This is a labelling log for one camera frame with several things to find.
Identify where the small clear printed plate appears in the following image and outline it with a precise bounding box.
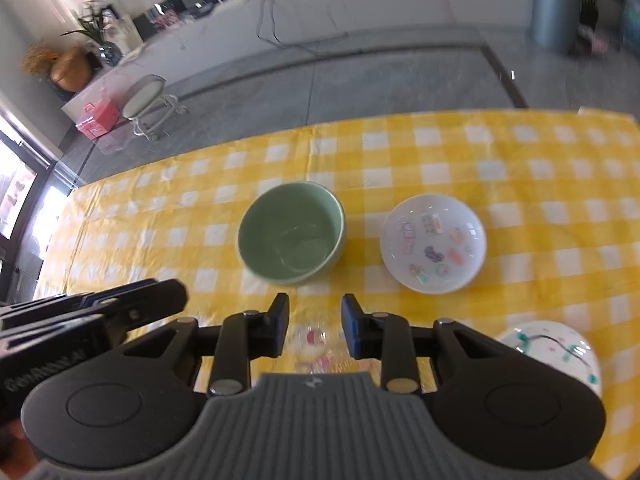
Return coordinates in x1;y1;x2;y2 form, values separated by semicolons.
287;322;351;376

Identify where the white TV cabinet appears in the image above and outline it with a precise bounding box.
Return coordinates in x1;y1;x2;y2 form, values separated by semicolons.
60;0;533;111

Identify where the orange vase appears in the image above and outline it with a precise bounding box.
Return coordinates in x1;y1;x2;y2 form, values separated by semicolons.
49;49;93;92

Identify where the green leafy houseplant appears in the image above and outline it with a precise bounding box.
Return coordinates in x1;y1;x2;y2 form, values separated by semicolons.
61;0;118;47

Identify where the yellow checkered tablecloth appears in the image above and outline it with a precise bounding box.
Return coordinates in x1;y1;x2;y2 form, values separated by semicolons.
32;109;640;480

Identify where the black-rimmed cup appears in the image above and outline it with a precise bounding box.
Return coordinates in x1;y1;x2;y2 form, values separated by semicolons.
236;181;347;287

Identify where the pink box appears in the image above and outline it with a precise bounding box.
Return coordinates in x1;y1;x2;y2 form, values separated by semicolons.
75;99;123;140

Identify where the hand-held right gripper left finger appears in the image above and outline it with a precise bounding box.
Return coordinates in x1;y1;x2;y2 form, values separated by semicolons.
122;292;291;396

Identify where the black floor cable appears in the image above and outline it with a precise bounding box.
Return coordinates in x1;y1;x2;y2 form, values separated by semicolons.
255;0;351;57

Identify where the dried yellow plant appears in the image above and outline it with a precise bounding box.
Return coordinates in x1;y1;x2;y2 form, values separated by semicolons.
21;42;58;77

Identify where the blue white vase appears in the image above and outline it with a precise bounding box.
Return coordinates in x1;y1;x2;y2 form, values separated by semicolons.
97;42;122;67

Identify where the white patterned bowl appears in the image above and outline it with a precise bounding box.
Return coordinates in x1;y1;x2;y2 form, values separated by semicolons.
492;320;603;398

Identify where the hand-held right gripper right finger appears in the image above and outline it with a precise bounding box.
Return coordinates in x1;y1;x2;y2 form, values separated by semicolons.
341;294;506;395

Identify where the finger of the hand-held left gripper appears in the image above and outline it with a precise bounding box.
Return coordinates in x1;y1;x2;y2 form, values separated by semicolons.
0;282;190;348
0;279;173;317

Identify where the white metal stool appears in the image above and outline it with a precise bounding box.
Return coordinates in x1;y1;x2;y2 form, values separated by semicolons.
121;74;190;142

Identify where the white sticker-print plate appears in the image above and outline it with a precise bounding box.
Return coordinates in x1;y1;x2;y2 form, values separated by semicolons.
379;193;487;295

